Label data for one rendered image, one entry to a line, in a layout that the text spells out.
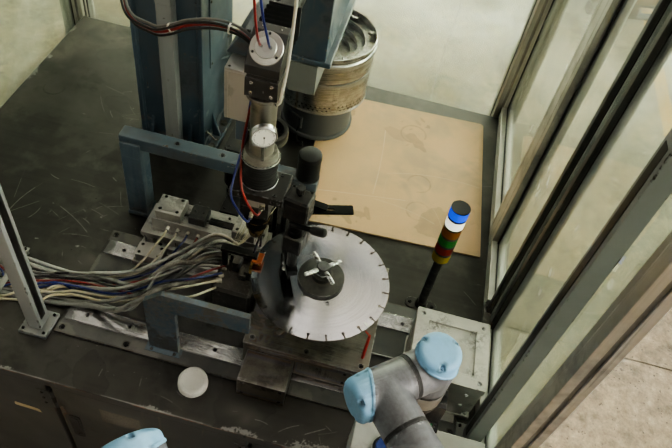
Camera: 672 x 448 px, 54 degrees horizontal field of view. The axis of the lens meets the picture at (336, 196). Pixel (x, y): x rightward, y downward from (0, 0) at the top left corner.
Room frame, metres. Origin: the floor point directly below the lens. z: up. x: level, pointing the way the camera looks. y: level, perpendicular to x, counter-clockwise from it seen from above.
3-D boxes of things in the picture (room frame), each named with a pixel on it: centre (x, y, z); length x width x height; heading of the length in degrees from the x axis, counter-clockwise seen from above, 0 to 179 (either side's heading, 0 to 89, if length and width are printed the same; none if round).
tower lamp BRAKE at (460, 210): (1.02, -0.28, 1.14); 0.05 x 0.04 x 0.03; 176
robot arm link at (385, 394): (0.48, -0.14, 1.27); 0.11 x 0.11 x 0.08; 35
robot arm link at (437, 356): (0.55, -0.21, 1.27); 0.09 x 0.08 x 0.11; 125
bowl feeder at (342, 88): (1.68, 0.12, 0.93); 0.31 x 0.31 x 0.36
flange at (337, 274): (0.90, 0.00, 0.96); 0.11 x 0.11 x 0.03
